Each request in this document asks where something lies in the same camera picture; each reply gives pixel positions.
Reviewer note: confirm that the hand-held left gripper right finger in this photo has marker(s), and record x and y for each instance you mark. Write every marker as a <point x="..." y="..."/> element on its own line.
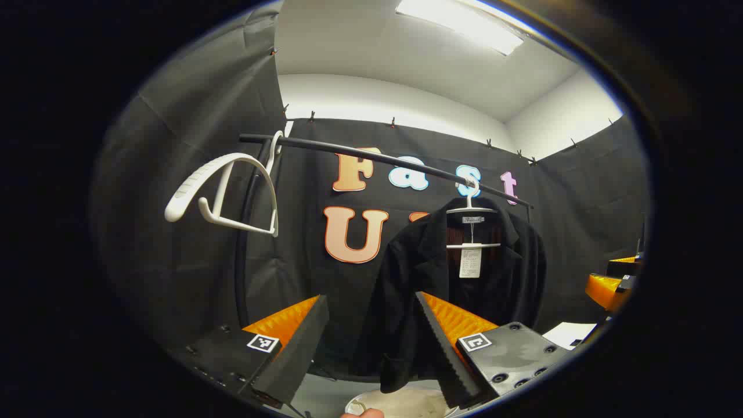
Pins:
<point x="444" y="360"/>

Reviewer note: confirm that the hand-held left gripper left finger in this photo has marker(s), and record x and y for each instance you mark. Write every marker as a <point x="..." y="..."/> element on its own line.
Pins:
<point x="296" y="354"/>

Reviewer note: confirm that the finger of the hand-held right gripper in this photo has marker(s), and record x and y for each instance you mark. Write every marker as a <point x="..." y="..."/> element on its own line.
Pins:
<point x="603" y="290"/>
<point x="624" y="267"/>

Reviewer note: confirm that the white laundry hamper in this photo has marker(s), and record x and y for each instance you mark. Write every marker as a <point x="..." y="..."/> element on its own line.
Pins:
<point x="400" y="403"/>

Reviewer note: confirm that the black knit jacket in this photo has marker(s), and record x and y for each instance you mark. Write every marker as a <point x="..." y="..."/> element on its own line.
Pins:
<point x="406" y="273"/>

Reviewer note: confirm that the white plastic hanger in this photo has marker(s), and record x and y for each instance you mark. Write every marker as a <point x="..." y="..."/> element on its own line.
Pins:
<point x="186" y="194"/>
<point x="471" y="210"/>

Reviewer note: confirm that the black metal clothes rack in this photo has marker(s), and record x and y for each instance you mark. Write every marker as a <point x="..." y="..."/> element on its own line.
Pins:
<point x="258" y="139"/>

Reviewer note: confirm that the white paper sheet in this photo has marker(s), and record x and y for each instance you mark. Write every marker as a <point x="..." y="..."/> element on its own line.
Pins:
<point x="569" y="334"/>

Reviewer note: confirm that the row of small backdrop clips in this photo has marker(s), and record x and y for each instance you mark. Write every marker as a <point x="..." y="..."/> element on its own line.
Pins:
<point x="393" y="122"/>

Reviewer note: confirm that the ceiling light panel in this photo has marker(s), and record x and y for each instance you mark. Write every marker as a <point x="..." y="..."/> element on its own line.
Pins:
<point x="464" y="23"/>

